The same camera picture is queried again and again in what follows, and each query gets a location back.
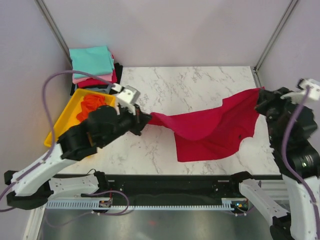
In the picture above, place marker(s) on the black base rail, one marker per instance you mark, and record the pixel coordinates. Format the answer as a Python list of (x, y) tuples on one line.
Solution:
[(175, 189)]

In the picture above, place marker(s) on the crimson red t-shirt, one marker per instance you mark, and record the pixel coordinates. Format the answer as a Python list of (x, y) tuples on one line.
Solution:
[(215, 133)]

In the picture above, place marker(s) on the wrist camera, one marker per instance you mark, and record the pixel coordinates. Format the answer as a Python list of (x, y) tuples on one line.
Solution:
[(126, 97), (306, 87)]

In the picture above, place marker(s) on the folded black t-shirt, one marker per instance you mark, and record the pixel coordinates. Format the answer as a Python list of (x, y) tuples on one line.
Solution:
[(116, 77)]

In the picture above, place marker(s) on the left aluminium frame post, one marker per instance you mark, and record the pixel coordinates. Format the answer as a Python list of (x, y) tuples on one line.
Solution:
[(44, 10)]

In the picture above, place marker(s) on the folded grey-blue t-shirt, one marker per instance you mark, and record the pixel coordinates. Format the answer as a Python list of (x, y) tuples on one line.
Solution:
[(105, 89)]

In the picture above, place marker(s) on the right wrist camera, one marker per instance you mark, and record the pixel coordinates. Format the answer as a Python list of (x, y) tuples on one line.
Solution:
[(306, 87)]

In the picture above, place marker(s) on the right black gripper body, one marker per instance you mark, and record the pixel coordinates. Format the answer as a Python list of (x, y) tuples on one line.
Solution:
[(267, 103)]

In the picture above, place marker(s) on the right aluminium frame post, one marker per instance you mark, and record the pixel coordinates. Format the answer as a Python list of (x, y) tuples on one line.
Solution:
[(276, 33)]

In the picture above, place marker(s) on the white slotted cable duct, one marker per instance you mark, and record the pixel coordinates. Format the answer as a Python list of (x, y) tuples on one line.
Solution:
[(101, 204)]

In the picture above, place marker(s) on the folded red t-shirt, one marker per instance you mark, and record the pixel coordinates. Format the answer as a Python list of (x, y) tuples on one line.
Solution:
[(89, 81)]

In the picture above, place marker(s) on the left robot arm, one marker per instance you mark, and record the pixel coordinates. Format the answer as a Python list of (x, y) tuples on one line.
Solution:
[(35, 185)]

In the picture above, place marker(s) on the aluminium frame post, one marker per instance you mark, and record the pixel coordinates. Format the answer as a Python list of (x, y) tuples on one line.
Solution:
[(44, 10), (276, 33)]

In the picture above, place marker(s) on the aluminium front rail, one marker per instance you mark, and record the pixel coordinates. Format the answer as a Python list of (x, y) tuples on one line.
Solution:
[(276, 189)]

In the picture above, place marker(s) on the orange t-shirt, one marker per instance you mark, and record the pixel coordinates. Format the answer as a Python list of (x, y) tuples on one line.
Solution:
[(90, 103)]

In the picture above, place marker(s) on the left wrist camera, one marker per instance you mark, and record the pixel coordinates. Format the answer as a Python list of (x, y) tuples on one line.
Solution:
[(126, 97)]

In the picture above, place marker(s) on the yellow plastic tray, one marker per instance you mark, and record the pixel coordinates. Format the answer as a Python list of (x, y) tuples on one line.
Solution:
[(68, 119)]

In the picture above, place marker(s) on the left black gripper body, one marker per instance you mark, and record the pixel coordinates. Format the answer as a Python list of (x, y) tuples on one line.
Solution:
[(137, 121)]

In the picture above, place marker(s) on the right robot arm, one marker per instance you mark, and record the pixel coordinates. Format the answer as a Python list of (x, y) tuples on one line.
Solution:
[(290, 124)]

